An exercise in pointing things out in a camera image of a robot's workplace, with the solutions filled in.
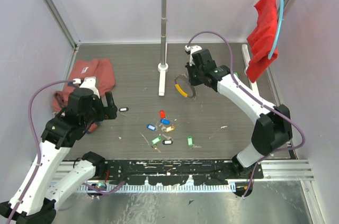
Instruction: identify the light blue hanger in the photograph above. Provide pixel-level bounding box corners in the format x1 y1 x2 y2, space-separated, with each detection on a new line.
267 0 284 60

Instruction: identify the aluminium frame post left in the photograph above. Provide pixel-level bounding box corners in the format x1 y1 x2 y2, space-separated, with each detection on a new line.
43 0 81 49

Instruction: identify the red key tag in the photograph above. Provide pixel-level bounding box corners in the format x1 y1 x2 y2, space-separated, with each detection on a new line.
159 110 166 119

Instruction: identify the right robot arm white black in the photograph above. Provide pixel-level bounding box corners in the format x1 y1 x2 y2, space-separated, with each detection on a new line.
185 45 292 178

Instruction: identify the blue key tag upper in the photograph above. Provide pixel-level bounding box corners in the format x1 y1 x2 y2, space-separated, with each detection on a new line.
160 119 171 125

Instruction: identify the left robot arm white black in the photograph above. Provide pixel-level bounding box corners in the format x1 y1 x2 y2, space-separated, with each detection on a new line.
1 87 118 223

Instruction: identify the metal keyring with yellow grip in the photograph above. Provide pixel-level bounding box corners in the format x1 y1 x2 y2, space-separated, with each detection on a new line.
174 74 197 99

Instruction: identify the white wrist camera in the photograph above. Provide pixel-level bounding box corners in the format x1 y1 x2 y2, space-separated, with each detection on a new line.
184 45 202 55
72 77 101 98

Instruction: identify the black key tag left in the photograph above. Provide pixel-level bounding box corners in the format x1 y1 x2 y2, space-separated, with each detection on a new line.
119 107 129 113

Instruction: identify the blue key tag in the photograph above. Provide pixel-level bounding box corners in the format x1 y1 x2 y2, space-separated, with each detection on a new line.
147 124 157 131
160 119 171 125

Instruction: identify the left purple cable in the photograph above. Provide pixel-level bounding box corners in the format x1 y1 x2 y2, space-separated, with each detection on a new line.
5 79 80 224

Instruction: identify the black key tag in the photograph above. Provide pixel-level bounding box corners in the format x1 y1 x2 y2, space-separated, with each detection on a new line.
162 139 173 145
119 107 129 113

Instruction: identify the green key tag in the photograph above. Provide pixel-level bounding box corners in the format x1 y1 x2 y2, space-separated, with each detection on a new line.
151 136 162 145
187 136 201 148

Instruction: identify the blue key tag left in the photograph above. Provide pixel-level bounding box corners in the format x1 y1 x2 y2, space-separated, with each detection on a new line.
147 124 157 131

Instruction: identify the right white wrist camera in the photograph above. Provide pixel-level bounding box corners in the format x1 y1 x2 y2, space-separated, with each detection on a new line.
184 45 202 55

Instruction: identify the white slotted cable duct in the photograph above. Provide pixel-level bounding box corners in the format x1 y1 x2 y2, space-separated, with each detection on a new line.
61 181 237 193

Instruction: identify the dusty pink folded shirt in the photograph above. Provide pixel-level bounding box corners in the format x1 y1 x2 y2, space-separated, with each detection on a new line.
51 58 116 134

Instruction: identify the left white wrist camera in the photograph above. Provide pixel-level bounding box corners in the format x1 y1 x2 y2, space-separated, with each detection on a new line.
72 77 101 98

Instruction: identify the black key tag centre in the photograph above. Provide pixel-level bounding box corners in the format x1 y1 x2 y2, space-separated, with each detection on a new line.
162 139 173 145

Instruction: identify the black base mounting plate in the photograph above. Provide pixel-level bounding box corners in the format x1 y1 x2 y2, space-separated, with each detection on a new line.
106 159 263 186

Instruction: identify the red hanging cloth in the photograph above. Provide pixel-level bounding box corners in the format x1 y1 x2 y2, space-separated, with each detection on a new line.
246 0 279 83

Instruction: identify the small green-lit circuit board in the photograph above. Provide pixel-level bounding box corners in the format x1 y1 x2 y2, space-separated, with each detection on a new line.
91 183 107 191

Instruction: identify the yellow key tag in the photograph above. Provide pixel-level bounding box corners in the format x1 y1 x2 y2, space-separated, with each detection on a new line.
161 126 175 132

